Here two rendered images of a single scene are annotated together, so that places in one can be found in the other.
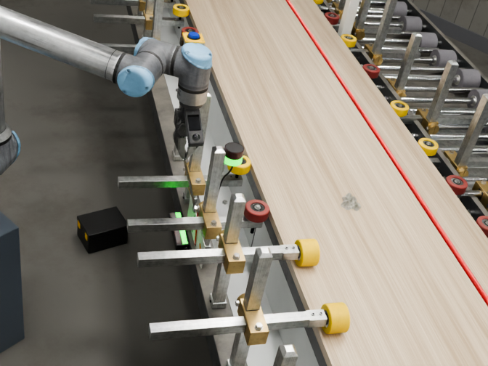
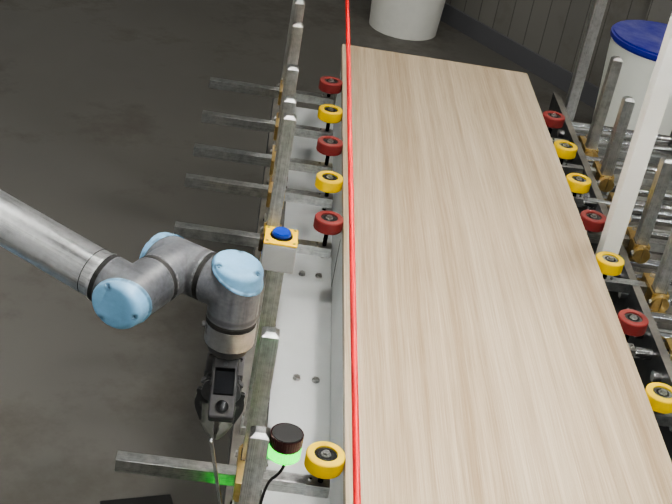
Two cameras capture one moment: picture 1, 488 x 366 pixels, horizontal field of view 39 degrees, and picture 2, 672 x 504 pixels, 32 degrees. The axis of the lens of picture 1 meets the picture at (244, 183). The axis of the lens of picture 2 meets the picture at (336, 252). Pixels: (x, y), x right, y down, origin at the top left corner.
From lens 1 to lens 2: 0.46 m
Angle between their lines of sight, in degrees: 15
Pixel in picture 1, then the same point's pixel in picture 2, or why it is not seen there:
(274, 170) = (383, 479)
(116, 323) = not seen: outside the picture
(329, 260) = not seen: outside the picture
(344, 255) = not seen: outside the picture
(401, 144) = (639, 466)
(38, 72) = (124, 251)
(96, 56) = (67, 255)
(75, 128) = (152, 351)
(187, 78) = (216, 308)
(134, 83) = (116, 307)
